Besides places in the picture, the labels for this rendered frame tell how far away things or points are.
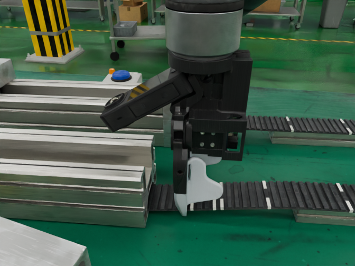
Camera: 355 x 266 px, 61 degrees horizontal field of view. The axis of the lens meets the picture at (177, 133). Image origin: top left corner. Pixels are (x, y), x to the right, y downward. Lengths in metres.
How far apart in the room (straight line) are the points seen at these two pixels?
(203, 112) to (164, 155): 0.22
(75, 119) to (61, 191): 0.20
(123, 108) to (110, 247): 0.17
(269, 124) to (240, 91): 0.27
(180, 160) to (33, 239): 0.16
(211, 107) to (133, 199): 0.15
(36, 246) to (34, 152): 0.21
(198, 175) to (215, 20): 0.18
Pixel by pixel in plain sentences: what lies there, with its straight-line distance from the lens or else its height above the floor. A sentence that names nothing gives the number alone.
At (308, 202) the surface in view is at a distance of 0.43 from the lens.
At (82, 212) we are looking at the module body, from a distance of 0.42.
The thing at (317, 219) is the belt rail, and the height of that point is 0.79.
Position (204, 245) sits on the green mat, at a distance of 0.40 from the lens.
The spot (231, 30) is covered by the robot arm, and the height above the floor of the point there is 1.03.
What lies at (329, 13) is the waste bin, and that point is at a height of 0.22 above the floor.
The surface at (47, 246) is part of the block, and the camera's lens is 0.30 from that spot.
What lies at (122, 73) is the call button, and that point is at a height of 0.85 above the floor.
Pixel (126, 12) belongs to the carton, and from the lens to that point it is 5.48.
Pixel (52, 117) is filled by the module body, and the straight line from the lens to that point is 0.59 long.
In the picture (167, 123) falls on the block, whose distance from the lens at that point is 0.53.
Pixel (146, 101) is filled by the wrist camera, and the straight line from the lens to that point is 0.33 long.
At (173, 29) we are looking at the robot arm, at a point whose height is 1.03.
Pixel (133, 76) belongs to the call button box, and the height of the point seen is 0.84.
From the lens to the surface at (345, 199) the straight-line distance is 0.46.
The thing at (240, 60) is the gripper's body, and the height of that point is 1.00.
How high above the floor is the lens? 1.09
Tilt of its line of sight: 32 degrees down
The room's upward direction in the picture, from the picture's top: straight up
